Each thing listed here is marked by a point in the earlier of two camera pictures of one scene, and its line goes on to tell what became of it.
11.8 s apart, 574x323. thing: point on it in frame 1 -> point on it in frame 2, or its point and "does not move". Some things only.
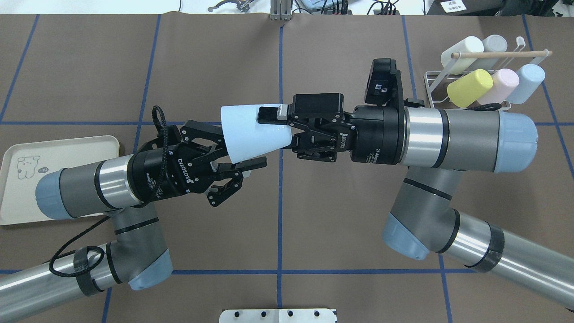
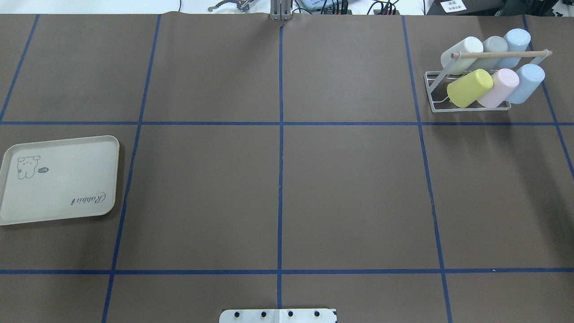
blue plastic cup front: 245,138 -> 518,39
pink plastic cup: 504,81 does not move
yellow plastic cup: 465,91 does not move
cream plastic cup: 471,44 does not move
